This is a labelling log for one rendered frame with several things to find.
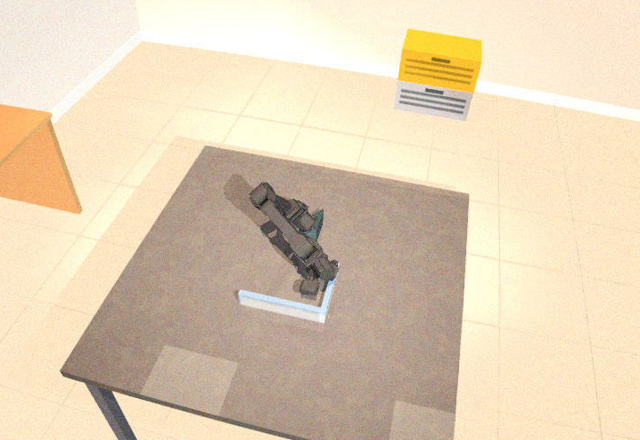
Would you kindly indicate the clear l-shaped wall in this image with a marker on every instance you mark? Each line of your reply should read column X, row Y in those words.
column 287, row 310

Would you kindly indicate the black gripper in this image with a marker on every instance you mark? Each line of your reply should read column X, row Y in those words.
column 311, row 285

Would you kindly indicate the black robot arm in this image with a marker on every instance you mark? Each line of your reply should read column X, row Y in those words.
column 263, row 197

